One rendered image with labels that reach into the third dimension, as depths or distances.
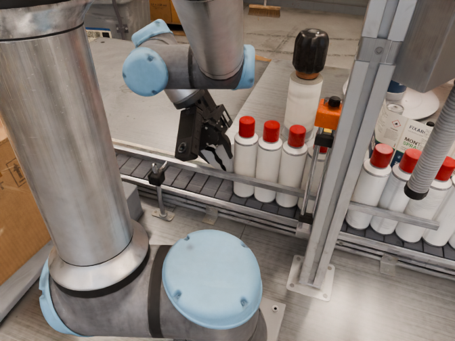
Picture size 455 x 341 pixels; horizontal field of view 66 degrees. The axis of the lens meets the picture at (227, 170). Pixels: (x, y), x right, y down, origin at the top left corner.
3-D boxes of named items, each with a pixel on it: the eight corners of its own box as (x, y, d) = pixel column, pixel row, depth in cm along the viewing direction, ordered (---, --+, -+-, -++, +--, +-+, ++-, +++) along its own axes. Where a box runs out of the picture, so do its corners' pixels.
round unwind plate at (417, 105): (434, 84, 125) (435, 81, 125) (442, 130, 104) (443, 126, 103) (346, 71, 133) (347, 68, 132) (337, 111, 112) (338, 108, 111)
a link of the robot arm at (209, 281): (261, 358, 46) (266, 317, 36) (159, 354, 46) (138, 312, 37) (258, 273, 54) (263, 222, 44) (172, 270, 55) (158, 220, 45)
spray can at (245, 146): (257, 186, 86) (263, 115, 72) (250, 201, 82) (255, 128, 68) (237, 181, 87) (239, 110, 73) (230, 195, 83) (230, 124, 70)
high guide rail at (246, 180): (436, 226, 68) (439, 222, 67) (437, 231, 67) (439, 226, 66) (5, 122, 95) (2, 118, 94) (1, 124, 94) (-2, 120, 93)
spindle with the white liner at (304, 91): (315, 128, 104) (335, 27, 84) (309, 145, 98) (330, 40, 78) (285, 123, 106) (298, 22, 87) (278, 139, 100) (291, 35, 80)
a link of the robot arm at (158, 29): (122, 41, 64) (135, 32, 71) (155, 93, 69) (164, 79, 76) (157, 19, 62) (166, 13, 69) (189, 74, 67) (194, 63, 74)
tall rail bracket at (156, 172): (179, 199, 89) (172, 149, 78) (166, 220, 84) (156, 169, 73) (167, 197, 90) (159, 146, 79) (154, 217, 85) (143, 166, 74)
